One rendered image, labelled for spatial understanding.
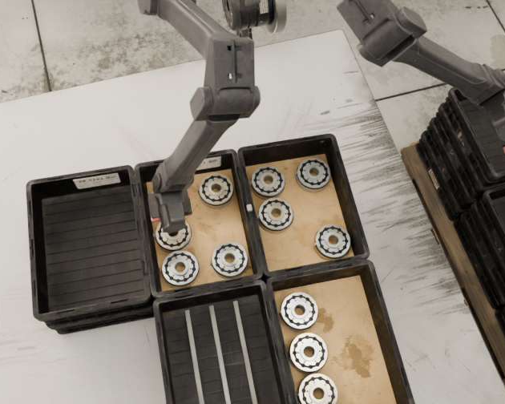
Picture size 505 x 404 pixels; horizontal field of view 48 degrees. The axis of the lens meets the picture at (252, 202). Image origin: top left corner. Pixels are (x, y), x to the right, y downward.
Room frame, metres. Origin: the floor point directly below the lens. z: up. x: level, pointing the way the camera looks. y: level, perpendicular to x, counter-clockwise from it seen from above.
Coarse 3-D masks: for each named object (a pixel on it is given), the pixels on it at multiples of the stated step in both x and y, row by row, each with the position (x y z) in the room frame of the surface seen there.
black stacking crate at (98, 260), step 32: (32, 192) 0.59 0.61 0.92; (64, 192) 0.63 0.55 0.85; (96, 192) 0.65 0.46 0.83; (128, 192) 0.66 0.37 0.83; (64, 224) 0.54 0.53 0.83; (96, 224) 0.55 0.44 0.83; (128, 224) 0.56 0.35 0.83; (64, 256) 0.44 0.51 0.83; (96, 256) 0.45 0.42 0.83; (128, 256) 0.47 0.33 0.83; (64, 288) 0.35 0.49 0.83; (96, 288) 0.36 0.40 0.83; (128, 288) 0.37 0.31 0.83; (64, 320) 0.26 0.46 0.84
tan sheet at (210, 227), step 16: (192, 192) 0.69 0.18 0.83; (192, 208) 0.63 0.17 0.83; (208, 208) 0.64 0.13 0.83; (224, 208) 0.65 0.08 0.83; (192, 224) 0.58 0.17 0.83; (208, 224) 0.59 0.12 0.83; (224, 224) 0.60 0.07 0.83; (240, 224) 0.60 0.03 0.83; (192, 240) 0.53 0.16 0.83; (208, 240) 0.54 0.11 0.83; (224, 240) 0.55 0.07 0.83; (240, 240) 0.55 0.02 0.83; (160, 256) 0.48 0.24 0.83; (208, 256) 0.50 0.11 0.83; (208, 272) 0.45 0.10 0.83
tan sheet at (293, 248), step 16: (288, 160) 0.83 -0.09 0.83; (288, 176) 0.78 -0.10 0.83; (288, 192) 0.72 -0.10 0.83; (304, 192) 0.73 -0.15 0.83; (320, 192) 0.74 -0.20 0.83; (256, 208) 0.66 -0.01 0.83; (304, 208) 0.68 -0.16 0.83; (320, 208) 0.68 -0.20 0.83; (336, 208) 0.69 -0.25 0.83; (304, 224) 0.63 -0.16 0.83; (320, 224) 0.63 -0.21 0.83; (272, 240) 0.56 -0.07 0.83; (288, 240) 0.57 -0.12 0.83; (304, 240) 0.58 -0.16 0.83; (272, 256) 0.52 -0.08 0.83; (288, 256) 0.52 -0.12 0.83; (304, 256) 0.53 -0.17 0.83; (352, 256) 0.55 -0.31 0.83
